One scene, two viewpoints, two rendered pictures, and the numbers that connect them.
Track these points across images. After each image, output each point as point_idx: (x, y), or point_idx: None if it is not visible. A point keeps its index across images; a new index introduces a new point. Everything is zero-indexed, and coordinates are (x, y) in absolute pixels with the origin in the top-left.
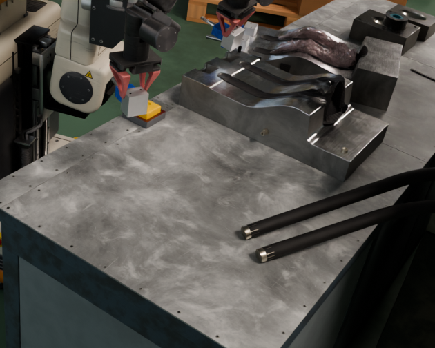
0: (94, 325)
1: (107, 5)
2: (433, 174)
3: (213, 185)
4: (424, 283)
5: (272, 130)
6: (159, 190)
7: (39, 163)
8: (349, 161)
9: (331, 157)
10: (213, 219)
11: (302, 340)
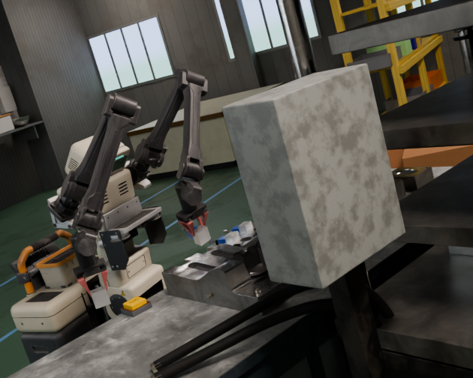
0: None
1: (110, 241)
2: (296, 286)
3: (156, 342)
4: None
5: (214, 292)
6: (115, 355)
7: (46, 357)
8: (257, 297)
9: (248, 299)
10: (140, 365)
11: None
